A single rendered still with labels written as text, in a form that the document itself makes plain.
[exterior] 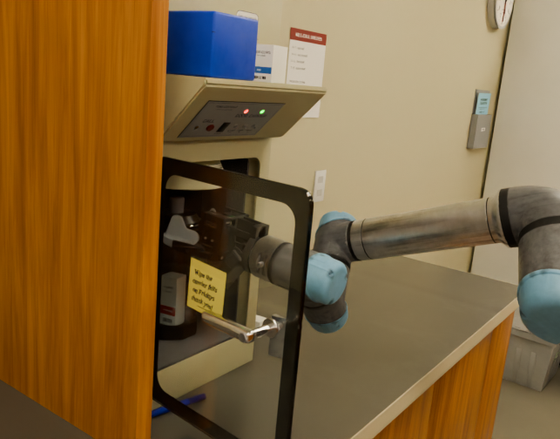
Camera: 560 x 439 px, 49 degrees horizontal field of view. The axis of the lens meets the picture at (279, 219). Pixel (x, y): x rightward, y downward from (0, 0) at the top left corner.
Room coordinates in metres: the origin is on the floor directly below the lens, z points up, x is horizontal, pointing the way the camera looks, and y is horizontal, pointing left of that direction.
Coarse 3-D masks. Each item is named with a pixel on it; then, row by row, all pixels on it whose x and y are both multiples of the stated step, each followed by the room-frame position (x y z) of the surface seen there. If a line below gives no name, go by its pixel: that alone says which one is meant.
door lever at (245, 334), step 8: (208, 312) 0.76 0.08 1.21; (208, 320) 0.75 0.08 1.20; (216, 320) 0.74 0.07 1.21; (224, 320) 0.74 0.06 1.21; (264, 320) 0.75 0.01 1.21; (272, 320) 0.74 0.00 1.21; (216, 328) 0.74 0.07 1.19; (224, 328) 0.73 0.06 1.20; (232, 328) 0.72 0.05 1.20; (240, 328) 0.71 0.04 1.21; (248, 328) 0.71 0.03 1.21; (256, 328) 0.72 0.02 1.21; (264, 328) 0.73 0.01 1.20; (272, 328) 0.74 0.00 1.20; (240, 336) 0.70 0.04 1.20; (248, 336) 0.70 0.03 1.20; (256, 336) 0.71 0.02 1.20; (272, 336) 0.74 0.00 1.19
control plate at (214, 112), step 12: (204, 108) 0.90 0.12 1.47; (216, 108) 0.92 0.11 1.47; (228, 108) 0.94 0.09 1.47; (240, 108) 0.97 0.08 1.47; (252, 108) 0.99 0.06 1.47; (264, 108) 1.02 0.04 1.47; (276, 108) 1.04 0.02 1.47; (192, 120) 0.91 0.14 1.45; (204, 120) 0.93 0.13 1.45; (216, 120) 0.95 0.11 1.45; (228, 120) 0.98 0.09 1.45; (240, 120) 1.00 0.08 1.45; (252, 120) 1.03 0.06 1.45; (264, 120) 1.06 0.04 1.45; (192, 132) 0.94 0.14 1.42; (204, 132) 0.96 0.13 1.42; (216, 132) 0.99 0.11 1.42; (228, 132) 1.01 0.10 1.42; (240, 132) 1.04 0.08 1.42; (252, 132) 1.07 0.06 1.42
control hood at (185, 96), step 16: (176, 80) 0.89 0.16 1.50; (192, 80) 0.87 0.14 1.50; (208, 80) 0.86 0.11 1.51; (224, 80) 0.89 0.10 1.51; (240, 80) 0.92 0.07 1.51; (176, 96) 0.88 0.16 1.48; (192, 96) 0.87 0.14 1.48; (208, 96) 0.88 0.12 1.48; (224, 96) 0.91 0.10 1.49; (240, 96) 0.94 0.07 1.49; (256, 96) 0.97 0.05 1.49; (272, 96) 1.00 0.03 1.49; (288, 96) 1.03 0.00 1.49; (304, 96) 1.07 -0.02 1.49; (320, 96) 1.11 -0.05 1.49; (176, 112) 0.88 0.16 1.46; (192, 112) 0.89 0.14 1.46; (288, 112) 1.09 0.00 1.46; (304, 112) 1.13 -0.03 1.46; (176, 128) 0.90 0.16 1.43; (272, 128) 1.10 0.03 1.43; (288, 128) 1.15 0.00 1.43
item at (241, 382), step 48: (192, 192) 0.85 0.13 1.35; (240, 192) 0.79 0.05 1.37; (288, 192) 0.74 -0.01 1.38; (192, 240) 0.85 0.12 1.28; (240, 240) 0.79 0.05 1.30; (288, 240) 0.73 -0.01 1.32; (240, 288) 0.78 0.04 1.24; (288, 288) 0.73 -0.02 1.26; (192, 336) 0.84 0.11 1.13; (288, 336) 0.72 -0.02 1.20; (192, 384) 0.84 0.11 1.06; (240, 384) 0.77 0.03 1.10; (288, 384) 0.72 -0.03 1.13; (240, 432) 0.77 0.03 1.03; (288, 432) 0.72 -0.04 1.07
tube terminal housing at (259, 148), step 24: (192, 0) 0.99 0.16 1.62; (216, 0) 1.03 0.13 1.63; (240, 0) 1.08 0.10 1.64; (264, 0) 1.14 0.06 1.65; (264, 24) 1.14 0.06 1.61; (168, 144) 0.96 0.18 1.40; (192, 144) 1.00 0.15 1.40; (216, 144) 1.05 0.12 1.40; (240, 144) 1.10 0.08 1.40; (264, 144) 1.16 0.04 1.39; (264, 168) 1.17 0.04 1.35
